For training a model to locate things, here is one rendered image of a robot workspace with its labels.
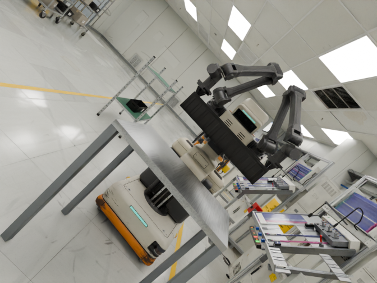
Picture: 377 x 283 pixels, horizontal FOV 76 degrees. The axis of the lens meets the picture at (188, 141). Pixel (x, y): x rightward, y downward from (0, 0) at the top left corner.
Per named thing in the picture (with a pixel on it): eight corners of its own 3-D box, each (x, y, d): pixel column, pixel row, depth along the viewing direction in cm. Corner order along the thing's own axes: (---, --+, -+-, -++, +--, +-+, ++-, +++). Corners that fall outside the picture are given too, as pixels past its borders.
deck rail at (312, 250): (267, 252, 206) (268, 245, 205) (267, 251, 208) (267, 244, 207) (355, 257, 202) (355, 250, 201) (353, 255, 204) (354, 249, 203)
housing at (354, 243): (348, 256, 204) (350, 240, 202) (321, 228, 252) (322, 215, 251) (358, 256, 203) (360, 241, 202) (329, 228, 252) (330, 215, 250)
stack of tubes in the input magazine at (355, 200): (366, 232, 202) (393, 211, 198) (334, 207, 252) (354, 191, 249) (376, 242, 203) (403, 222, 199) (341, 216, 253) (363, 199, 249)
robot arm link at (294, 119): (300, 96, 156) (286, 88, 155) (307, 90, 151) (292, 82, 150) (298, 149, 132) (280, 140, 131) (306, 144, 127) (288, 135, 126)
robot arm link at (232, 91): (280, 85, 162) (274, 73, 166) (285, 73, 149) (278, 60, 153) (217, 107, 165) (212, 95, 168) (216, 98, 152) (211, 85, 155)
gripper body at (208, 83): (208, 94, 136) (218, 85, 135) (196, 81, 137) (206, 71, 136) (209, 96, 142) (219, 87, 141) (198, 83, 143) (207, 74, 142)
